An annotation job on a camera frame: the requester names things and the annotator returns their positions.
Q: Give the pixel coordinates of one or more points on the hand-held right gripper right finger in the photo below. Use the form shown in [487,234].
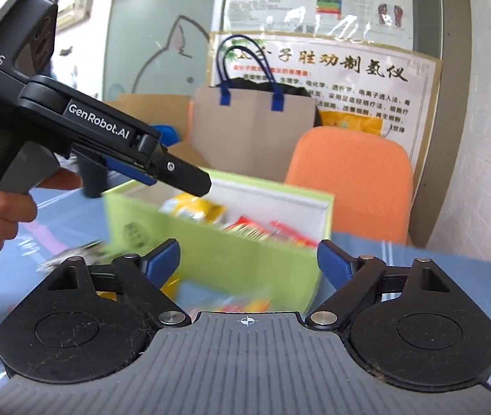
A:
[334,263]

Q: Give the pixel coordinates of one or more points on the orange snack packet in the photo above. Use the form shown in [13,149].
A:
[245,303]

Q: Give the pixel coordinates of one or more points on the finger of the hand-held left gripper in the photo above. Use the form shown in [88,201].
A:
[129,170]
[185,176]

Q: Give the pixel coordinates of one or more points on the yellow bordered wall poster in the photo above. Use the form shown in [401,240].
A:
[358,65]

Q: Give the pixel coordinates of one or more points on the white air conditioner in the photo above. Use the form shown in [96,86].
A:
[74,6]

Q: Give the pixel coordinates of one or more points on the cat outline wall sticker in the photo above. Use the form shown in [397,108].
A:
[172,52]

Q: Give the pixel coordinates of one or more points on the blue round object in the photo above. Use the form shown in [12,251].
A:
[171,134]

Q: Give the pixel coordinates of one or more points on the small yellow snack packet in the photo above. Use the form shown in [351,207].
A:
[171,287]

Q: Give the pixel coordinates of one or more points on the orange chair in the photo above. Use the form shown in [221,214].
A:
[349,173]

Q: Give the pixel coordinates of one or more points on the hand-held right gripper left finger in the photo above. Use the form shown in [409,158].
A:
[164,260]

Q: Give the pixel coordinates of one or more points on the red snack packet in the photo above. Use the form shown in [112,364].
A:
[295,235]
[247,229]

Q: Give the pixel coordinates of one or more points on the brown cardboard box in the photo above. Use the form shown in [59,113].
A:
[159,110]

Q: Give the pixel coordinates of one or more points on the blue tablecloth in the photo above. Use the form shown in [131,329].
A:
[444,276]

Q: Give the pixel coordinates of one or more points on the green cardboard box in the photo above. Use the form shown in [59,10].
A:
[228,268]

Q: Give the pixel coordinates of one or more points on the silver snack packet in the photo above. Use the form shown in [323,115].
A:
[77,253]

